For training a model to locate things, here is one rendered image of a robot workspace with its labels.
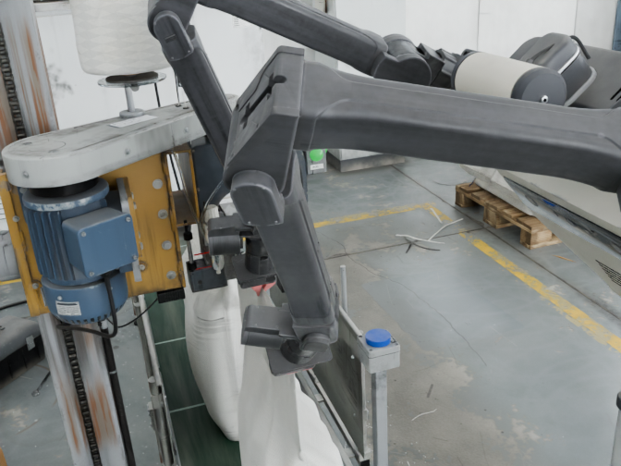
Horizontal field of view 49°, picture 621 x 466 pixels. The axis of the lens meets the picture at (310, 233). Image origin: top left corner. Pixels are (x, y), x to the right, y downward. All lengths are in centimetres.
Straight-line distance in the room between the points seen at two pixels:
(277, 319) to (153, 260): 58
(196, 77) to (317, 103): 56
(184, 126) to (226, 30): 286
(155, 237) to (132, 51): 46
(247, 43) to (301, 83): 367
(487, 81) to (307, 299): 35
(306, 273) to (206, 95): 42
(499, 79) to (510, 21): 565
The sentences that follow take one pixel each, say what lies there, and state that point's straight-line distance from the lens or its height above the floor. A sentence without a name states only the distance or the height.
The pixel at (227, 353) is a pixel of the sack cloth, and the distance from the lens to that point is 196.
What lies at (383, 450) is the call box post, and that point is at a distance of 182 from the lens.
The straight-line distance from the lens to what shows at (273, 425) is 139.
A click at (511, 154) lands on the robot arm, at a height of 154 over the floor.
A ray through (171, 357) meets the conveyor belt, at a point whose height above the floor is 38.
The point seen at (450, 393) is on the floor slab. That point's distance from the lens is 289.
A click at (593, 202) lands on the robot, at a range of 95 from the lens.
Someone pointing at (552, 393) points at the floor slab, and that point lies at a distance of 296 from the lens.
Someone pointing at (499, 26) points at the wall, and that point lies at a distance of 646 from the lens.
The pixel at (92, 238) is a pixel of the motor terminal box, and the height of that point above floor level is 128.
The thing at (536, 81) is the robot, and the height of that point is 156.
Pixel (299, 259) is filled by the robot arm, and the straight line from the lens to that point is 78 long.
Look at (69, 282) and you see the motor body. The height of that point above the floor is 118.
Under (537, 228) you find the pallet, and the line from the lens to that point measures 409.
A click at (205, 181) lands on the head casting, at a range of 146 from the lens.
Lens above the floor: 173
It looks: 24 degrees down
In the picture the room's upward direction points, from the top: 4 degrees counter-clockwise
